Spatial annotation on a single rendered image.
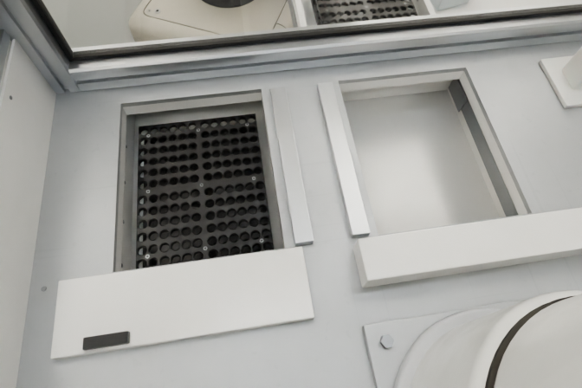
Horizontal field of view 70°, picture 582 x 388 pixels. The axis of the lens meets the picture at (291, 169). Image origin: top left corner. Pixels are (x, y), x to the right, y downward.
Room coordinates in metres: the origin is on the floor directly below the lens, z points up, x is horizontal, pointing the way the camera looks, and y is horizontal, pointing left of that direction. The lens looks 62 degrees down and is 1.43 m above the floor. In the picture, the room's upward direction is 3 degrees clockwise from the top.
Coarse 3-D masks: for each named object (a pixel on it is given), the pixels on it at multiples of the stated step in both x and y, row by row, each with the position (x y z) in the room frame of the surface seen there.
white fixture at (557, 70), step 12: (540, 60) 0.47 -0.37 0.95; (552, 60) 0.47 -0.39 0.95; (564, 60) 0.47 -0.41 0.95; (576, 60) 0.44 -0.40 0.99; (552, 72) 0.44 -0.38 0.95; (564, 72) 0.44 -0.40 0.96; (576, 72) 0.42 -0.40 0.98; (552, 84) 0.42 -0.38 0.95; (564, 84) 0.42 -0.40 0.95; (576, 84) 0.41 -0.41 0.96; (564, 96) 0.40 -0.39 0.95; (576, 96) 0.40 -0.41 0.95
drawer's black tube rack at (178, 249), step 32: (224, 128) 0.35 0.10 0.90; (256, 128) 0.35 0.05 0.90; (160, 160) 0.29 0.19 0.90; (192, 160) 0.29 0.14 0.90; (224, 160) 0.29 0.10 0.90; (256, 160) 0.31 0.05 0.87; (160, 192) 0.24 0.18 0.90; (192, 192) 0.24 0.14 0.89; (224, 192) 0.24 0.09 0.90; (256, 192) 0.24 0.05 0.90; (160, 224) 0.19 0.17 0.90; (192, 224) 0.19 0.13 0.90; (224, 224) 0.21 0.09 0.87; (256, 224) 0.21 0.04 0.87; (160, 256) 0.15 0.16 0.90; (192, 256) 0.15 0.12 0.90
